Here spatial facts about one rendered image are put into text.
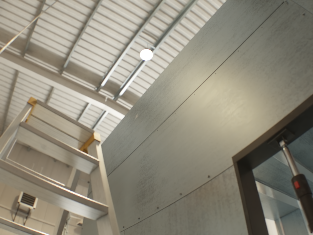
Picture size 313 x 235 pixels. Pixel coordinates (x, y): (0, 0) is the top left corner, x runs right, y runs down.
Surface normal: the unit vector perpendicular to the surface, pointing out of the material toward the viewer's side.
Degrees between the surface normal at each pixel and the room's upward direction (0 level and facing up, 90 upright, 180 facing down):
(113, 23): 176
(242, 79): 90
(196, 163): 90
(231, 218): 90
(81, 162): 180
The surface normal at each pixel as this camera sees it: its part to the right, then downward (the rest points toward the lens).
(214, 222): -0.81, -0.43
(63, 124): 0.00, 0.68
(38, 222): 0.58, -0.60
